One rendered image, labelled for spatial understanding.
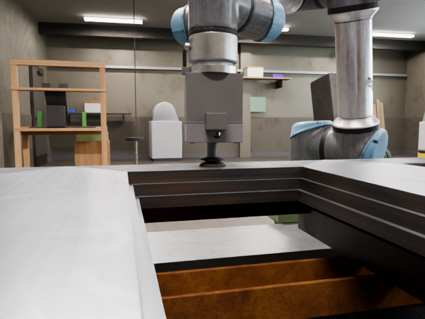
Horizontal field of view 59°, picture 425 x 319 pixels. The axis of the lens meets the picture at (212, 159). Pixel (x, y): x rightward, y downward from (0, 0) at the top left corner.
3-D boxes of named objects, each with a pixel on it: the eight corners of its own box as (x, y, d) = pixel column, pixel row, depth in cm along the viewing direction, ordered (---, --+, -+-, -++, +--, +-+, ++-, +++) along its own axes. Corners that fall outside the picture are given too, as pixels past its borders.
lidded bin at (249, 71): (258, 78, 1026) (259, 69, 1024) (264, 76, 989) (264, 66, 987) (243, 78, 1017) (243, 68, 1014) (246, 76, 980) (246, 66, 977)
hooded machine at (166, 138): (180, 158, 1001) (179, 103, 987) (183, 161, 936) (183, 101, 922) (149, 159, 985) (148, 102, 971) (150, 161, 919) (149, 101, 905)
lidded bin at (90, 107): (105, 113, 955) (105, 102, 953) (104, 112, 917) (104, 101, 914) (86, 113, 946) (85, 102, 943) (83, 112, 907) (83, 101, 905)
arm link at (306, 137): (300, 161, 120) (304, 119, 119) (341, 167, 111) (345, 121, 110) (279, 163, 112) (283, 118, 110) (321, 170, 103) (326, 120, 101)
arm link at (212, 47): (242, 32, 55) (186, 30, 53) (241, 64, 55) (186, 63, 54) (232, 43, 62) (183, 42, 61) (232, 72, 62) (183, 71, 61)
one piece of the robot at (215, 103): (184, 41, 51) (184, 160, 53) (248, 43, 53) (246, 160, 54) (180, 54, 61) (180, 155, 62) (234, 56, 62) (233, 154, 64)
